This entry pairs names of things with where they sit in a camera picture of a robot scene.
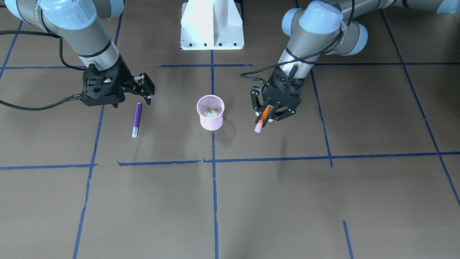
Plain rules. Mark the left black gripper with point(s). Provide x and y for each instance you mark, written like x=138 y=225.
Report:
x=289 y=108

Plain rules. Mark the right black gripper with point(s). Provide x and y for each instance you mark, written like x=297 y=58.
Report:
x=124 y=75

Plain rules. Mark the orange highlighter pen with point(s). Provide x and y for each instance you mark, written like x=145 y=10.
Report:
x=264 y=117

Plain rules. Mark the purple marker pen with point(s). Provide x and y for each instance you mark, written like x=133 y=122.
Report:
x=136 y=120

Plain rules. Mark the green highlighter pen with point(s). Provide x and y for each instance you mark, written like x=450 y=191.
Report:
x=209 y=113

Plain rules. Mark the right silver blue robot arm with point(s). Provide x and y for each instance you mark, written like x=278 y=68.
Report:
x=79 y=22

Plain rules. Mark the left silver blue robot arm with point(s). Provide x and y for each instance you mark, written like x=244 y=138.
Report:
x=325 y=27

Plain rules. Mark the pink mesh pen holder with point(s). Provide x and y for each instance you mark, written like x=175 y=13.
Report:
x=211 y=102

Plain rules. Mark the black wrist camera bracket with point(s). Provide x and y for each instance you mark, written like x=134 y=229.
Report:
x=96 y=88

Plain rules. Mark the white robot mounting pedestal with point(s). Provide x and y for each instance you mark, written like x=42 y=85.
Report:
x=212 y=25

